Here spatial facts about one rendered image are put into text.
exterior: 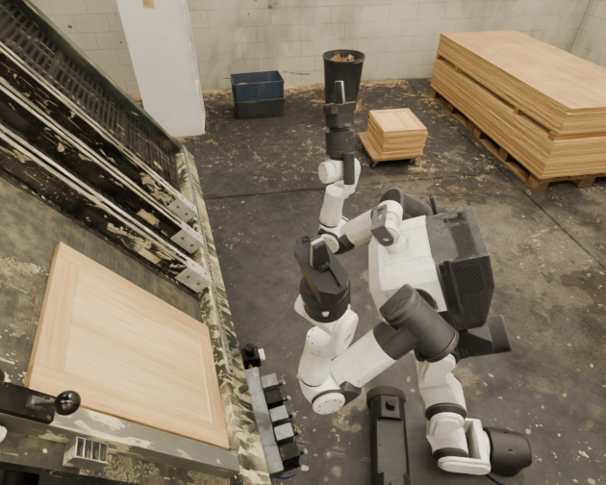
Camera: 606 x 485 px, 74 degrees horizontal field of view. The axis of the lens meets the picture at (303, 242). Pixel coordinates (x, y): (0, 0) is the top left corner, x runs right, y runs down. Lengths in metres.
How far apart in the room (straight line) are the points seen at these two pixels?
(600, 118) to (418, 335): 3.48
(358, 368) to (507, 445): 1.13
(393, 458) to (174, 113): 3.98
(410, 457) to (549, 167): 2.92
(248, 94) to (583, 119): 3.36
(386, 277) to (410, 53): 5.72
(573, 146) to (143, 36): 4.04
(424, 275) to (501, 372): 1.70
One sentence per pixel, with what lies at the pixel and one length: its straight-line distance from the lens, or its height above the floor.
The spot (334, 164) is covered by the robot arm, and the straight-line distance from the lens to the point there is 1.25.
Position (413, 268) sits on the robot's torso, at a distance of 1.02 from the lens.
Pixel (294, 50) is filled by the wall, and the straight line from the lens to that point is 6.12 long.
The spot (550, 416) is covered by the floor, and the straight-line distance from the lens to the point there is 2.62.
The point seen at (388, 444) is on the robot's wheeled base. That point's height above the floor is 0.19.
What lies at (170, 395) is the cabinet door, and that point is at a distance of 1.17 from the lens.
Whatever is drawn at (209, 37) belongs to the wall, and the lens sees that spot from 6.01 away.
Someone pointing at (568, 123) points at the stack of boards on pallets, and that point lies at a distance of 4.04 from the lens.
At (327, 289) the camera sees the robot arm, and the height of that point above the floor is 1.57.
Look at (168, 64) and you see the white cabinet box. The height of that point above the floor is 0.77.
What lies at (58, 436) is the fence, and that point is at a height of 1.30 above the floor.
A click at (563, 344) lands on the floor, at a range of 2.96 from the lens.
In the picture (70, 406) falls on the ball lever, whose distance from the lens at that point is 0.76.
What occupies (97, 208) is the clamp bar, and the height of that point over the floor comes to 1.33.
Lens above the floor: 2.04
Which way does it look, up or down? 40 degrees down
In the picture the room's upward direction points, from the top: straight up
